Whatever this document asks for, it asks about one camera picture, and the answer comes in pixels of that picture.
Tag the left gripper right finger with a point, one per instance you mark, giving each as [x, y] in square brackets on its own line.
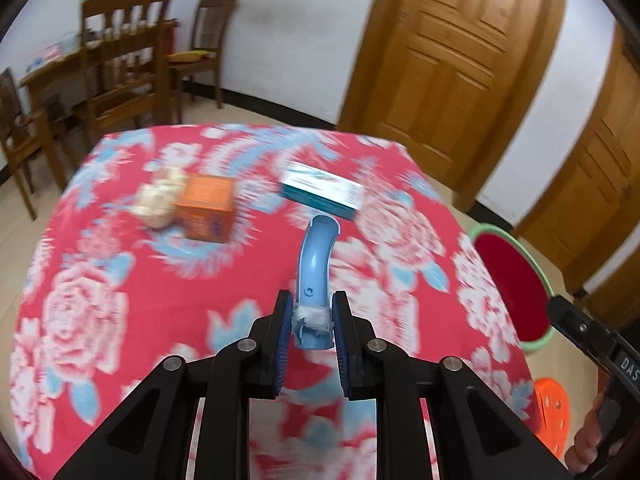
[433, 419]

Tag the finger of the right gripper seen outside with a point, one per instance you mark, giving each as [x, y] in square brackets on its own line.
[588, 335]

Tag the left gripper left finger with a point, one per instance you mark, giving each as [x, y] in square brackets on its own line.
[191, 417]

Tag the light blue plastic piece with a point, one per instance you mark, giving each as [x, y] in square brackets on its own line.
[312, 324]

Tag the person's right hand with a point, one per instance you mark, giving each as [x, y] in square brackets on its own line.
[584, 450]

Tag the red bucket green rim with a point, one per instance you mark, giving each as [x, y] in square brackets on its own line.
[522, 285]

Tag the orange plastic stool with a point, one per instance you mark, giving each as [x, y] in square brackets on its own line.
[554, 409]

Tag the right wooden door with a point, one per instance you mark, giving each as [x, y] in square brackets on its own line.
[592, 203]

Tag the wooden door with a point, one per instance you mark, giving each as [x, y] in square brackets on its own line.
[451, 80]
[592, 203]

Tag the red floral tablecloth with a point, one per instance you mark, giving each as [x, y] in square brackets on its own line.
[105, 298]

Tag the crumpled tissue behind box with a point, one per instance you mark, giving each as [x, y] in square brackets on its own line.
[155, 204]

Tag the small orange box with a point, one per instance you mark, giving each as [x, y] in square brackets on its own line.
[206, 209]

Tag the teal white carton box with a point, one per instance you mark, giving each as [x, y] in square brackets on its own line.
[321, 190]

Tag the left wooden door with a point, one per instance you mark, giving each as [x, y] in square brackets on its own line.
[451, 80]

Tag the near-left wooden chair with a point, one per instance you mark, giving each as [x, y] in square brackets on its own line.
[22, 138]

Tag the wooden dining table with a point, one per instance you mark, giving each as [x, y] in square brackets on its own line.
[68, 69]

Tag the yellow seat cushion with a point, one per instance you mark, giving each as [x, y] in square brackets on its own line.
[189, 57]

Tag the items on dining table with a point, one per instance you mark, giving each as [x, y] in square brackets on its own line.
[65, 45]

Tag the middle wooden chair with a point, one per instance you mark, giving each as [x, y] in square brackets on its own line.
[123, 55]

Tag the far wooden chair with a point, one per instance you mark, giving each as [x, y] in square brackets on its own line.
[206, 48]

